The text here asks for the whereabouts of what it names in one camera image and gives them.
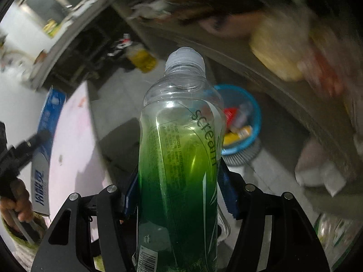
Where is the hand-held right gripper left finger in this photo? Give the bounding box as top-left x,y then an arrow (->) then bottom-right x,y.
31,173 -> 140,272

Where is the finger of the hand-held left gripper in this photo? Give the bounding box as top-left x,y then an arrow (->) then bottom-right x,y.
15,131 -> 52,163

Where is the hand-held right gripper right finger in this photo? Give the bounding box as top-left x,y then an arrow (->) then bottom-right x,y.
218,157 -> 331,272

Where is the blue toothpaste box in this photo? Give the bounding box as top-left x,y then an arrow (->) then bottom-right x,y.
31,86 -> 67,216

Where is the green plastic bottle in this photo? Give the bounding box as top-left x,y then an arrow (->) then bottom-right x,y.
132,47 -> 231,272

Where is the red snack bag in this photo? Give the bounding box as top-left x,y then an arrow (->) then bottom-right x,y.
223,107 -> 242,126

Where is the blue plastic basket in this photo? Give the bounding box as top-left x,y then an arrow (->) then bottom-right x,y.
213,84 -> 262,167

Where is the person's left hand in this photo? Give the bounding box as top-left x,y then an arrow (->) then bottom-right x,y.
0,176 -> 34,228

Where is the green white fluffy garment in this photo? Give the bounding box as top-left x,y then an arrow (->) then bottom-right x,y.
1,215 -> 49,265

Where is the pink white plastic bag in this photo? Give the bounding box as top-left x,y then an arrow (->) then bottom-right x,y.
294,138 -> 347,197

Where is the green white packet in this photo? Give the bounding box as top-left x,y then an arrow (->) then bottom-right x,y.
314,212 -> 358,262

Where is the yellow oil bottle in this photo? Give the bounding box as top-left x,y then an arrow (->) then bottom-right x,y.
125,48 -> 158,73

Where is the concrete kitchen counter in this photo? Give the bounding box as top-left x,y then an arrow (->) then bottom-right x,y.
108,0 -> 363,213

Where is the yellow bag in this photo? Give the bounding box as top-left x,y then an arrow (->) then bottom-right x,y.
249,16 -> 306,82

